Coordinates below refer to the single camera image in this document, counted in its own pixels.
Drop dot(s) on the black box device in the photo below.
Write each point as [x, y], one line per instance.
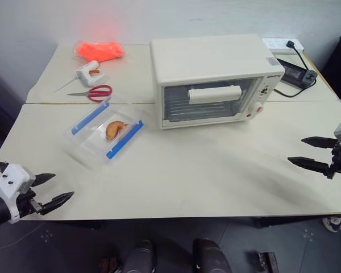
[295, 72]

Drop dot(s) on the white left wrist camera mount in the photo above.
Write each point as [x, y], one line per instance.
[12, 179]

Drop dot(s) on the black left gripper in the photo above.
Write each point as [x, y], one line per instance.
[27, 203]

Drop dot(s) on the dark brown floor block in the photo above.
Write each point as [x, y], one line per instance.
[268, 263]

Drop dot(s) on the cream white toaster oven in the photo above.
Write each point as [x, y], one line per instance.
[210, 59]

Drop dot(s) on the white power strip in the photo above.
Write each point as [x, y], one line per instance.
[275, 45]

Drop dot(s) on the dark rounded shape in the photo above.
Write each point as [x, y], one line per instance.
[140, 257]
[211, 257]

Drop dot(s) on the dark table frame bar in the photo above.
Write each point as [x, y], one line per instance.
[287, 221]

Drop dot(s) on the white hot glue gun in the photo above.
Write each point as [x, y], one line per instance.
[86, 76]

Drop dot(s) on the clear container with blue clips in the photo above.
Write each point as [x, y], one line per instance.
[88, 139]

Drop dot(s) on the orange plastic bag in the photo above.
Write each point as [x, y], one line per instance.
[100, 49]

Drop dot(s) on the brown croissant bread piece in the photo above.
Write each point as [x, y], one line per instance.
[113, 129]

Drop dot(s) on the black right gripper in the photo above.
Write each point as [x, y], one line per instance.
[337, 159]

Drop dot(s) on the white sneaker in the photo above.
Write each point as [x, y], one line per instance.
[332, 223]

